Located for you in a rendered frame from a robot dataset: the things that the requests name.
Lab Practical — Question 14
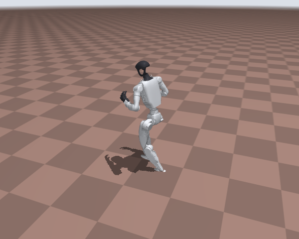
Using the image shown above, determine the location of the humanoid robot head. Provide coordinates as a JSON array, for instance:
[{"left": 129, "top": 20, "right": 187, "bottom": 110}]
[{"left": 135, "top": 61, "right": 153, "bottom": 81}]

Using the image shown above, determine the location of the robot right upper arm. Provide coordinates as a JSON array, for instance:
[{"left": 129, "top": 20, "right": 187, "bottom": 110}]
[{"left": 156, "top": 76, "right": 169, "bottom": 97}]

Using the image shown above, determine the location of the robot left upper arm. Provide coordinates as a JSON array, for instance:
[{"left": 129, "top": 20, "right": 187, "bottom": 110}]
[{"left": 133, "top": 84, "right": 143, "bottom": 112}]

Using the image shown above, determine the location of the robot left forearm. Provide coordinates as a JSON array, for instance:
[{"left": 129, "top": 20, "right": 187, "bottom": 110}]
[{"left": 124, "top": 100, "right": 135, "bottom": 111}]

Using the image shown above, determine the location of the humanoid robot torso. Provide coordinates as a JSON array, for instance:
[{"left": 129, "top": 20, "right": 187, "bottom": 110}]
[{"left": 138, "top": 76, "right": 161, "bottom": 125}]

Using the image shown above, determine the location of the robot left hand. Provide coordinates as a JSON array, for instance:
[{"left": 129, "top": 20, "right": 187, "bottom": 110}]
[{"left": 120, "top": 91, "right": 129, "bottom": 102}]

